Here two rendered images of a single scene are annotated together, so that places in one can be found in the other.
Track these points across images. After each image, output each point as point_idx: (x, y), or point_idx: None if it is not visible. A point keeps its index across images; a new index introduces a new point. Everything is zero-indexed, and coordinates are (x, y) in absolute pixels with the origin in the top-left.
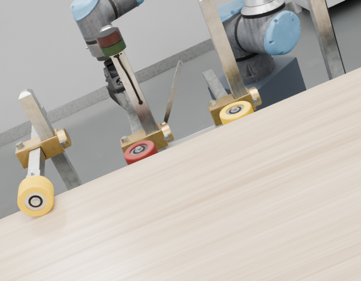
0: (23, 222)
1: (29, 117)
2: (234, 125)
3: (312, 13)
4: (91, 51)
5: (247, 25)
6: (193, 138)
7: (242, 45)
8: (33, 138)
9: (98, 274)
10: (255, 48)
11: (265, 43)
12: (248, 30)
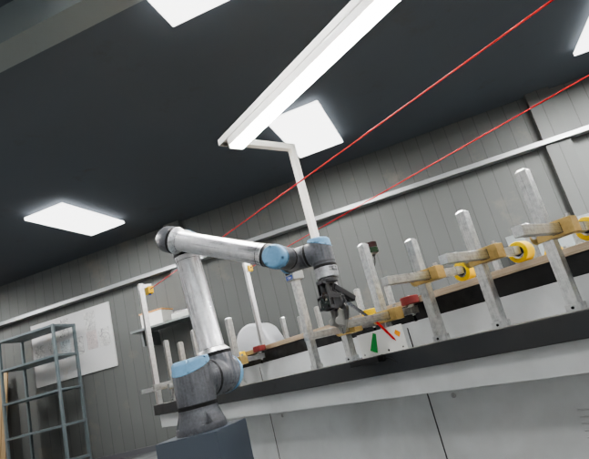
0: None
1: (420, 252)
2: None
3: (305, 308)
4: (337, 270)
5: (228, 357)
6: (393, 303)
7: (225, 379)
8: (424, 269)
9: None
10: (232, 379)
11: (241, 369)
12: (228, 362)
